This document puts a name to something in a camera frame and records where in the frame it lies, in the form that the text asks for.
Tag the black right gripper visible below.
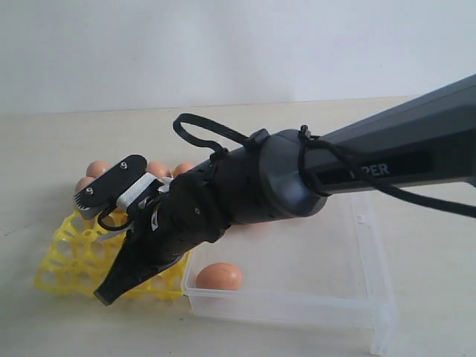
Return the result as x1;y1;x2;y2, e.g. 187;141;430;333
94;193;223;306

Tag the yellow plastic egg tray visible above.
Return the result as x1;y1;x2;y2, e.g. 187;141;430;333
33;210;189;300

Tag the brown egg placed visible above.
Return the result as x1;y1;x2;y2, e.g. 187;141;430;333
86;161;111;178
146;161;173;178

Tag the brown egg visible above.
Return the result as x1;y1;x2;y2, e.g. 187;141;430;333
74;176;94;192
195;263;242;291

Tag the clear plastic container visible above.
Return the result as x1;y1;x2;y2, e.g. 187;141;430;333
181;193;398;356

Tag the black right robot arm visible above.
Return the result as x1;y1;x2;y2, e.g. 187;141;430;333
94;77;475;306

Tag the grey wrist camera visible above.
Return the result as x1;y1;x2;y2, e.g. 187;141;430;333
73;155;164;219

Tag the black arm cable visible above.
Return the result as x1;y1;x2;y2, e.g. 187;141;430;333
97;113;476;234

